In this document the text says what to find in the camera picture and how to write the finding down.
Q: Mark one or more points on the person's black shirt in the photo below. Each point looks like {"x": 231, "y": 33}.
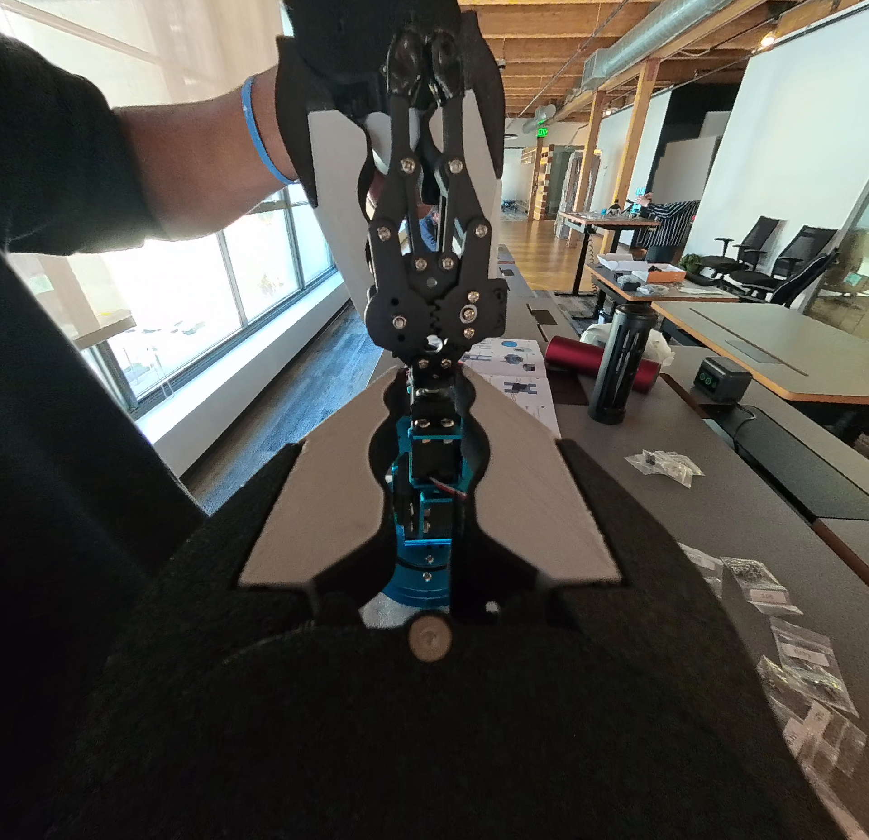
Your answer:
{"x": 68, "y": 446}

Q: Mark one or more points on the white plastic bag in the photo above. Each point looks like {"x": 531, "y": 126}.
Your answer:
{"x": 655, "y": 354}

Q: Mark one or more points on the black mesh office chair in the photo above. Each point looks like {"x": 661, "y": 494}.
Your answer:
{"x": 747, "y": 249}
{"x": 801, "y": 263}

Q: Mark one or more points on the large paned window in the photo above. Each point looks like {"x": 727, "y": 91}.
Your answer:
{"x": 190, "y": 290}

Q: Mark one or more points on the blue toy robot arm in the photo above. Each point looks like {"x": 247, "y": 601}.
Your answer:
{"x": 434, "y": 310}

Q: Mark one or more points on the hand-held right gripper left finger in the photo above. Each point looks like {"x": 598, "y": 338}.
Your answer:
{"x": 319, "y": 514}

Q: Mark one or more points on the black power box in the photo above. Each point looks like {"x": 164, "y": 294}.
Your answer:
{"x": 723, "y": 378}

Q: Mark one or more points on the blue wristband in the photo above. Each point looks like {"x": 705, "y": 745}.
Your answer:
{"x": 261, "y": 147}

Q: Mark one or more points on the red metal cylinder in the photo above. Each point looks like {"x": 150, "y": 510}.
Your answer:
{"x": 577, "y": 354}

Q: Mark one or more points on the pile of small screw bags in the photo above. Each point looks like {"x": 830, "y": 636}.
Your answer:
{"x": 801, "y": 663}

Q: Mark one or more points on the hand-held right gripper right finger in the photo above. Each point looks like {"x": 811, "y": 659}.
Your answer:
{"x": 543, "y": 514}

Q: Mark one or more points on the silver spiral ventilation duct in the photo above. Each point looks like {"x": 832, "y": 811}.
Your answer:
{"x": 665, "y": 18}

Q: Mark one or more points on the black ribbed cylinder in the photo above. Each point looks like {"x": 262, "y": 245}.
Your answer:
{"x": 621, "y": 365}

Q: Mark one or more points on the person's left forearm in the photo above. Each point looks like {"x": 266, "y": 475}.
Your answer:
{"x": 197, "y": 161}

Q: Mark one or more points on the printed instruction sheet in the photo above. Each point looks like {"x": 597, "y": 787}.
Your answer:
{"x": 523, "y": 385}

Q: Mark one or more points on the grey desk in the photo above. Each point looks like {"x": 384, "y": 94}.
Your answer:
{"x": 713, "y": 528}

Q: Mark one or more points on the wood-edged background desk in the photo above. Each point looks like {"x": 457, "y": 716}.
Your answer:
{"x": 781, "y": 344}

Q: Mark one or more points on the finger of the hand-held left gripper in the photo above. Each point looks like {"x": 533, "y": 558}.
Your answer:
{"x": 478, "y": 154}
{"x": 336, "y": 175}

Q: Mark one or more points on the clear bag with black parts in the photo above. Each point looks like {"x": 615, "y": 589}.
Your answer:
{"x": 665, "y": 465}

